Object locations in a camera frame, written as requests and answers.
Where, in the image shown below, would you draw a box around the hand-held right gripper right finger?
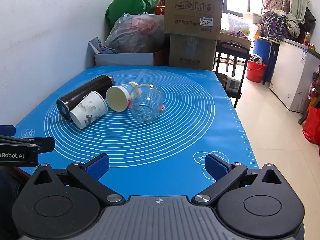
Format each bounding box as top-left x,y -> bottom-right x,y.
192,154 -> 288,207

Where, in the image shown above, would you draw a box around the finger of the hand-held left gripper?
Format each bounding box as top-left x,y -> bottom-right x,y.
0,135 -> 56,153
0,125 -> 16,137

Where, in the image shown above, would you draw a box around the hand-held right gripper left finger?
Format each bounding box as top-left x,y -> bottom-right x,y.
27,153 -> 125,207

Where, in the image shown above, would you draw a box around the white printed paper cup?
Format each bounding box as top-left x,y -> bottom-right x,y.
69,91 -> 109,130

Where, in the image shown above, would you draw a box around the paper cup with yellow inside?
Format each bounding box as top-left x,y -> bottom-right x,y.
106,82 -> 139,112

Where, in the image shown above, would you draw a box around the clear glass cup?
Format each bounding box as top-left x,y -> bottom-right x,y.
129,83 -> 166,123

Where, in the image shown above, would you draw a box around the blue silicone mat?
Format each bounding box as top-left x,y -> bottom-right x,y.
15,65 -> 259,188

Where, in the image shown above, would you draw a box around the dark brown thermos bottle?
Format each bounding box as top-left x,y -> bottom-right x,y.
56,74 -> 116,122

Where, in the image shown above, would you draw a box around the small white appliance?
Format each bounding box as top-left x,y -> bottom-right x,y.
226,76 -> 242,91

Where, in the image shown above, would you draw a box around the red bucket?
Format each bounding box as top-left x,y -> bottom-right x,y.
246,60 -> 267,83

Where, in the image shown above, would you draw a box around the white flat box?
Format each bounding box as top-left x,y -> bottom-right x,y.
94,52 -> 155,67

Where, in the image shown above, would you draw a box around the white printed packet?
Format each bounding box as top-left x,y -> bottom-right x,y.
88,37 -> 116,55

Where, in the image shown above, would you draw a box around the striped cloth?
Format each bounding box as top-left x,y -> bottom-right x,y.
250,54 -> 264,65

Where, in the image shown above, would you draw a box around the taped cardboard box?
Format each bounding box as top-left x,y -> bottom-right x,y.
169,34 -> 218,71

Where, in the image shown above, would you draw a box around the white chest freezer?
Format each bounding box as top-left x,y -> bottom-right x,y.
269,38 -> 320,113

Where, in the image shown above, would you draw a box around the red box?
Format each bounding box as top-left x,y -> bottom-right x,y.
153,49 -> 170,66

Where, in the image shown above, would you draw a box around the black metal stand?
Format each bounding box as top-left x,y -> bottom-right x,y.
214,42 -> 251,107

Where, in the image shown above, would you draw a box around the blue barrel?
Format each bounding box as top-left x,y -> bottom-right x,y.
253,37 -> 273,82

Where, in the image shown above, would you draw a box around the low cardboard box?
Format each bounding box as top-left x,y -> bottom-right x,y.
220,32 -> 252,52

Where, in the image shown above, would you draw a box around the clear plastic bag red contents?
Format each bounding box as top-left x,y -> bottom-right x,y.
104,12 -> 166,54

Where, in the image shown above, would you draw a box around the pile of clear plastic bags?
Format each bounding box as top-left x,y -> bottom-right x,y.
221,12 -> 251,35

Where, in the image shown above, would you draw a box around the purple floral bag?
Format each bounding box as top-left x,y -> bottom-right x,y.
260,10 -> 288,40

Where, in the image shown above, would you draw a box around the large labelled cardboard box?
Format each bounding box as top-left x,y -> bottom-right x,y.
164,0 -> 224,41

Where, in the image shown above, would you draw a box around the green plastic bag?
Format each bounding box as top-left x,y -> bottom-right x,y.
105,0 -> 160,30

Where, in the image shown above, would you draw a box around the beige patterned bag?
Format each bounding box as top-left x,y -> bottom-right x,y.
261,0 -> 291,14

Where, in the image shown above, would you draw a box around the hanging clothes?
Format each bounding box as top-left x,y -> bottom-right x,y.
286,0 -> 317,38

